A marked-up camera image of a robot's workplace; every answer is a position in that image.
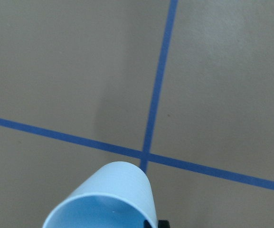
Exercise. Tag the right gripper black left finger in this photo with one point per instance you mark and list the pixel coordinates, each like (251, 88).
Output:
(146, 224)

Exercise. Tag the light blue cup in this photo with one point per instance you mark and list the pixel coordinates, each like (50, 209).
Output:
(118, 195)

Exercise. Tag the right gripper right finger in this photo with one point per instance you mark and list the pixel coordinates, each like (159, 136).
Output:
(163, 224)

